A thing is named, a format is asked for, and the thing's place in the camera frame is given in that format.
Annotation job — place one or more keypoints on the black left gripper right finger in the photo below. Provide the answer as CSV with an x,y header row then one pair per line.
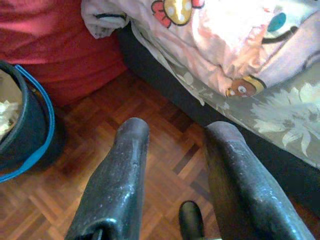
x,y
240,185

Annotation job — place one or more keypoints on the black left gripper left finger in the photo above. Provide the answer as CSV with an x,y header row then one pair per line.
x,y
117,180

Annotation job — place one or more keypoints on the beige flower bed sheet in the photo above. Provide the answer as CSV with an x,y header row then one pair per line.
x,y
287,117

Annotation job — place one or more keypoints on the dark fabric bed base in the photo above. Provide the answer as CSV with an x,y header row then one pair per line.
x,y
155,72

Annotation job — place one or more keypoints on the white crumpled paper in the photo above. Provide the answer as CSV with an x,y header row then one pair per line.
x,y
7,115

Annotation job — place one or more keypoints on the pink bear print blanket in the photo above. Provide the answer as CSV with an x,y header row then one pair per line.
x,y
225,37

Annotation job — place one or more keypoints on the red bean bag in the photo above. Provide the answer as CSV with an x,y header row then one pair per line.
x,y
50,37

